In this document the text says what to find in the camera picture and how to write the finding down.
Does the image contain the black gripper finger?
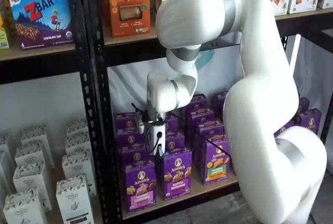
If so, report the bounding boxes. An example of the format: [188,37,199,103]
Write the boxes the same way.
[155,143,165,163]

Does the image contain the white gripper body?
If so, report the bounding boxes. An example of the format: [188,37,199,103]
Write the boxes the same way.
[148,124,167,156]

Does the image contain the purple Annie's box pink patch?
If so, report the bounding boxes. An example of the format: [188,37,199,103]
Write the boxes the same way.
[124,162,158,214]

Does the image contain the purple Annie's box violet patch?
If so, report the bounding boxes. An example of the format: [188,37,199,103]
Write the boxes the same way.
[162,151,193,201]

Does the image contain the purple Annie's box green patch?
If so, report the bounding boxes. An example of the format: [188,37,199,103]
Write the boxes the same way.
[199,138,232,186]

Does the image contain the purple Annie's box brown patch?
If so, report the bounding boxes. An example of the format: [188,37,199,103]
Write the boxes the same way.
[273,119,297,138]

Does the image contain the orange snack box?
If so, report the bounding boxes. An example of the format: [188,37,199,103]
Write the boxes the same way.
[107,0,151,38]

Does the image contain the blue Zbar snack box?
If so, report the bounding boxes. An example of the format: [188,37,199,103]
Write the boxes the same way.
[7,0,75,50]

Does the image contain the yellow brown snack box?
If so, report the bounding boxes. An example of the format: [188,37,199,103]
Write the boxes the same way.
[0,10,11,50]

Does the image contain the black metal shelving rack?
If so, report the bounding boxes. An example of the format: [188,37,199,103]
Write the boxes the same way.
[78,0,333,224]
[0,0,110,224]

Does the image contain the white patterned carton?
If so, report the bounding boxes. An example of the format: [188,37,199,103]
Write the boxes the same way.
[65,118,89,138]
[61,151,97,197]
[20,124,48,148]
[12,162,53,212]
[2,187,49,224]
[0,133,14,157]
[55,174,95,224]
[64,131,92,157]
[14,142,55,169]

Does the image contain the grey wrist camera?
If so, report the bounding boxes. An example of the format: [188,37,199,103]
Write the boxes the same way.
[135,111,146,134]

